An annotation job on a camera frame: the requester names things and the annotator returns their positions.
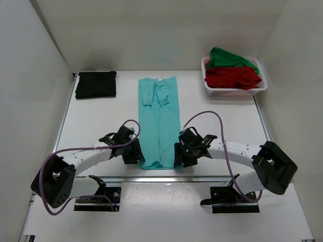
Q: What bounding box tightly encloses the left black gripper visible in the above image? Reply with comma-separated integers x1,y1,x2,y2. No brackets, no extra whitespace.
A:
122,138,145,164

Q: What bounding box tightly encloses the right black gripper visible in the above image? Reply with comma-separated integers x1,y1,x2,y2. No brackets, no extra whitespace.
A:
175,143,197,168

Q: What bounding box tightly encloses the teal t shirt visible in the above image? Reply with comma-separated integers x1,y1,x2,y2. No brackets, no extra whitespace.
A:
138,77,181,170

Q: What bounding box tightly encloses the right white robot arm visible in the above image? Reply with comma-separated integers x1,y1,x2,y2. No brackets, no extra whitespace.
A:
174,138,298,205

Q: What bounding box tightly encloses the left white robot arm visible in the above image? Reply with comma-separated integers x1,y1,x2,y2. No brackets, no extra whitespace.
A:
31,138,145,208

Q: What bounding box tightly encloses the white plastic basket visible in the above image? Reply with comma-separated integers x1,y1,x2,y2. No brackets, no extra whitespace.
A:
201,56,268,97

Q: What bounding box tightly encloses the folded black t shirt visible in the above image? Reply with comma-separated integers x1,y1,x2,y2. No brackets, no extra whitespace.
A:
75,71,117,99

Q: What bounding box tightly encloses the red t shirt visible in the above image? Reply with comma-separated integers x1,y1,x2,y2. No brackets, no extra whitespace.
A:
204,67,262,90

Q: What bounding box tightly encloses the green t shirt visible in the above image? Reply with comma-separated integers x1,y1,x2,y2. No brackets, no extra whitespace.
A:
207,47,259,74

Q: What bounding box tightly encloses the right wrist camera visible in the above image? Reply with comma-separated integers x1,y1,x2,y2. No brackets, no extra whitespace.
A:
179,127,218,147

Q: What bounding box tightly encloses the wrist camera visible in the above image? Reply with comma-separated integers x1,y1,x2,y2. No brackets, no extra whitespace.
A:
99,126,135,146
179,127,218,147

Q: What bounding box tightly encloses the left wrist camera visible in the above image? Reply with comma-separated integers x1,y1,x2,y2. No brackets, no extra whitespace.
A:
99,126,135,146

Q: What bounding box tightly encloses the aluminium rail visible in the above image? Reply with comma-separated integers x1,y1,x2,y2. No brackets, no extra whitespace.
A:
75,175,238,184

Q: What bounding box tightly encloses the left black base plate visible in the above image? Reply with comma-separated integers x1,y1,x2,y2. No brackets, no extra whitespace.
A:
74,187,122,212

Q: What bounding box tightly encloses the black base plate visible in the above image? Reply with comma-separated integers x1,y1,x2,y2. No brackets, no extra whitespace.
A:
74,187,122,212
200,187,260,214

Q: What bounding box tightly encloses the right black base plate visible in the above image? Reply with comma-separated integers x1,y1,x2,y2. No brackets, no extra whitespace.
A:
200,187,260,214

